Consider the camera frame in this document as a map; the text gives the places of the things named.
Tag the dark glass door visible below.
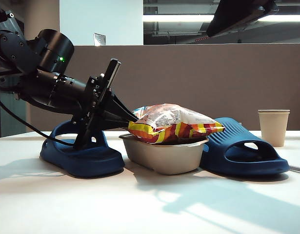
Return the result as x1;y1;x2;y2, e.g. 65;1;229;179
0;92;27;139

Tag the white ceiling light strip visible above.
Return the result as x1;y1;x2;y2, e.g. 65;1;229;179
142;15;300;23

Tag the metal wall plate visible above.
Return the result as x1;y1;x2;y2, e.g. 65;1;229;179
93;33;107;47

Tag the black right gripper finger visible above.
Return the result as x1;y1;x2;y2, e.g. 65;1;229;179
206;0;270;38
209;6;280;39

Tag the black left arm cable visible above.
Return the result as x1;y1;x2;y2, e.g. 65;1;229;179
0;97;76;147

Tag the beige paper cup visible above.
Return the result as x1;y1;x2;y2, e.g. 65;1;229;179
257;109;291;148

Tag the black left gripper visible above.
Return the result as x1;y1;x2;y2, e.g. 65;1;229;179
52;58;140;150

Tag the orange yellow chip bag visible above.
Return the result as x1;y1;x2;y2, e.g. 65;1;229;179
127;103;225;145

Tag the dark blue slide slipper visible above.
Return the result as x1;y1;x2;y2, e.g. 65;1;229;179
40;119;125;178
200;117;291;176

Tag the brown desk partition panel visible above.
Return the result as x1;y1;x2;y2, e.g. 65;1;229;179
26;44;300;132

